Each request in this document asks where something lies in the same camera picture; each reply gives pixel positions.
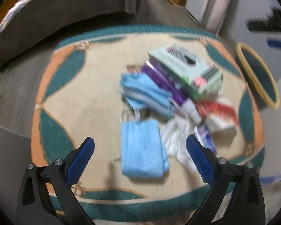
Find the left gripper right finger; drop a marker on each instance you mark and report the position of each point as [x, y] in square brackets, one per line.
[246, 204]

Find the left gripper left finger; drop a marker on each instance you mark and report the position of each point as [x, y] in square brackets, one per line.
[34, 204]

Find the blue white small packet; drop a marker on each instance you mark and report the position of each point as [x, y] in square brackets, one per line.
[203, 135]

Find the red white paper cup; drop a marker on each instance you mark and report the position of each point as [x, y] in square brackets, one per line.
[219, 115]

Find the pale green medicine box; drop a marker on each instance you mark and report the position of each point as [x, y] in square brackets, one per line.
[191, 73]

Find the white tissue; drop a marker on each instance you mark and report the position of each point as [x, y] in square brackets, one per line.
[173, 134]

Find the purple plastic wrapper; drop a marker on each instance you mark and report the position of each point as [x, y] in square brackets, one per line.
[185, 104]

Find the blue face mask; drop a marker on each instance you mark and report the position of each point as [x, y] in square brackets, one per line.
[141, 92]
[142, 152]

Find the yellow rimmed teal trash bin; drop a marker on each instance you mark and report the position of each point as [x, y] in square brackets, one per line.
[258, 76]

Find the white air purifier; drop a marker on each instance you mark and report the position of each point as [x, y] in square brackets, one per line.
[210, 14]

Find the teal orange horse cushion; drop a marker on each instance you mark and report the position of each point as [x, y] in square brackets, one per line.
[79, 97]

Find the bed with grey blanket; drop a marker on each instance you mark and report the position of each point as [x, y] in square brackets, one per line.
[30, 21]

